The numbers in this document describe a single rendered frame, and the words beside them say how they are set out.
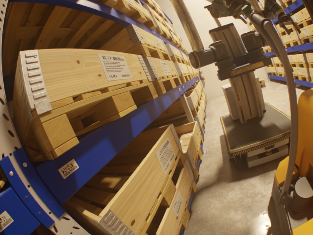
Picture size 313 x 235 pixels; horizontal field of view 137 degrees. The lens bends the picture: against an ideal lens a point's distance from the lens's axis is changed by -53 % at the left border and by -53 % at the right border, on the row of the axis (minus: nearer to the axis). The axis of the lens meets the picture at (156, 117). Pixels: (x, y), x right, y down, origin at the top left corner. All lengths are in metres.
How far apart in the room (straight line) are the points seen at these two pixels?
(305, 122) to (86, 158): 1.21
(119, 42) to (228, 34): 1.45
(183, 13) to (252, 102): 1.49
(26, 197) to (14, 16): 0.99
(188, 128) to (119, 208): 1.64
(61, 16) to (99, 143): 1.00
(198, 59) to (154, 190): 1.23
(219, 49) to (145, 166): 1.35
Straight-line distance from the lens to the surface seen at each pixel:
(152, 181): 0.65
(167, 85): 1.37
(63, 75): 0.48
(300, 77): 4.26
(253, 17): 0.53
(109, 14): 1.15
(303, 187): 1.02
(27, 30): 1.37
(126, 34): 1.22
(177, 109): 2.12
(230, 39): 2.02
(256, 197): 1.48
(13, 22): 1.15
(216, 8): 1.06
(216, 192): 1.58
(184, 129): 1.97
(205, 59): 1.46
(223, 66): 1.56
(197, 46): 1.47
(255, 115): 2.17
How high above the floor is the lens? 1.22
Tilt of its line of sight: 10 degrees down
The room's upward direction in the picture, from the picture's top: 24 degrees counter-clockwise
